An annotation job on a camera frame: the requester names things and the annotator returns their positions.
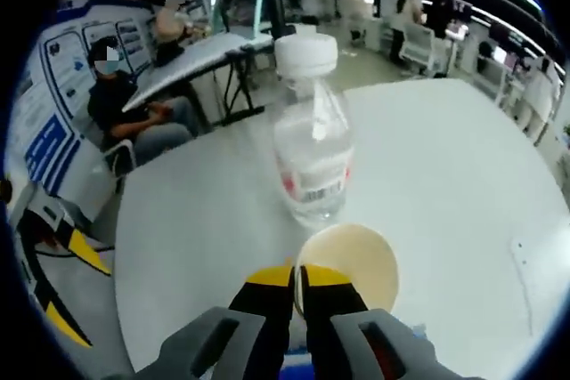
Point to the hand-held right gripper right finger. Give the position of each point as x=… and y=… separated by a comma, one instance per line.
x=338, y=322

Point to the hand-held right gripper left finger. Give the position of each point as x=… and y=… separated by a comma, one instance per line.
x=249, y=322

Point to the white paper cup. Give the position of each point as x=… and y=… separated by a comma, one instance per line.
x=356, y=264

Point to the clear plastic water bottle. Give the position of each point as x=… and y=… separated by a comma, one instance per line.
x=311, y=148

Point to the white and blue display board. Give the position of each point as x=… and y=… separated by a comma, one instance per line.
x=58, y=86

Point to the white folding table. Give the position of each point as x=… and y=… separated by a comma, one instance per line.
x=191, y=62

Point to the white office chair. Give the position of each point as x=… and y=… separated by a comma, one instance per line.
x=423, y=48

